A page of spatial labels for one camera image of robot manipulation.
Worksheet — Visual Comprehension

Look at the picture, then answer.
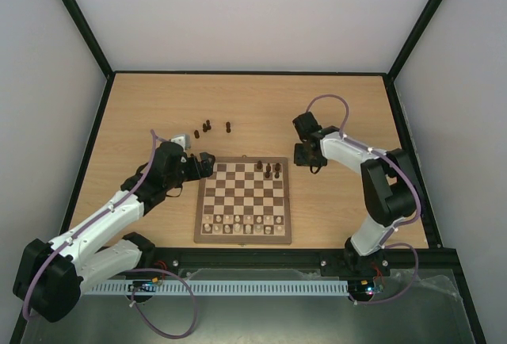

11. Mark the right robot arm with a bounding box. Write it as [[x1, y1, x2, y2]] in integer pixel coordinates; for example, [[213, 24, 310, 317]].
[[294, 123, 422, 275]]

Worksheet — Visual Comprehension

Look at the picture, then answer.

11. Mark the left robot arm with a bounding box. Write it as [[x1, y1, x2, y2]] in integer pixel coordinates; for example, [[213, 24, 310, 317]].
[[13, 138, 215, 323]]

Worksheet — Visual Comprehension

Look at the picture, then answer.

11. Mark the wooden chess board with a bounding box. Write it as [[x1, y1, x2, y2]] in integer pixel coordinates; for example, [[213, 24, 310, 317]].
[[194, 156, 292, 245]]

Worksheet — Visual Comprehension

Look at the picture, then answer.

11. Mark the light chess pieces row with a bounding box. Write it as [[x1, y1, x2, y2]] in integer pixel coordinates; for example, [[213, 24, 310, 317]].
[[199, 215, 287, 238]]

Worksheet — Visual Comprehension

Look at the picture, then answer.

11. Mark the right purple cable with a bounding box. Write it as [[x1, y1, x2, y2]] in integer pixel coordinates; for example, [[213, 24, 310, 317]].
[[307, 94, 421, 306]]

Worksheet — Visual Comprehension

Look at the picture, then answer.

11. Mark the grey slotted cable duct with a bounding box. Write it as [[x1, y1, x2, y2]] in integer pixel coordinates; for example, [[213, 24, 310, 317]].
[[87, 279, 349, 296]]

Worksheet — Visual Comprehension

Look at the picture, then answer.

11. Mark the black aluminium frame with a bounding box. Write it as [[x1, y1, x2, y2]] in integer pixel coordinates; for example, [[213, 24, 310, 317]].
[[7, 0, 487, 344]]

